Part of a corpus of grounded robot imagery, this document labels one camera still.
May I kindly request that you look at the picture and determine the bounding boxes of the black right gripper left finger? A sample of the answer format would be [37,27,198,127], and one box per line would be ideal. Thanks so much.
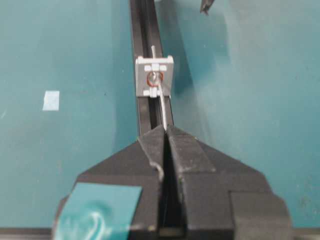
[52,126,165,240]

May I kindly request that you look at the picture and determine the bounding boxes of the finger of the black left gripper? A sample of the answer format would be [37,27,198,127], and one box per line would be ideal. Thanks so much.
[200,0,215,16]

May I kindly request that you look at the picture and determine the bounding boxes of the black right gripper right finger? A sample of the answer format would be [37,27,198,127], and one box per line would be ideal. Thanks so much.
[167,126,293,240]

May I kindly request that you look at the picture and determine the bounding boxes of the thin steel wire cable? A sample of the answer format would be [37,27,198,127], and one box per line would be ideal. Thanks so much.
[150,45,168,132]

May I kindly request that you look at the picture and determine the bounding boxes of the small tape piece lower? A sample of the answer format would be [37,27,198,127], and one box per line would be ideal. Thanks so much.
[42,90,60,111]

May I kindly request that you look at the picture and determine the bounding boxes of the long black aluminium rail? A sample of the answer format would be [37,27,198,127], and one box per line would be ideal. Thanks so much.
[128,0,174,136]

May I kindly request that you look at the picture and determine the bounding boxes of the white bracket with hole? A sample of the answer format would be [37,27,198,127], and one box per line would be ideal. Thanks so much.
[135,55,174,98]

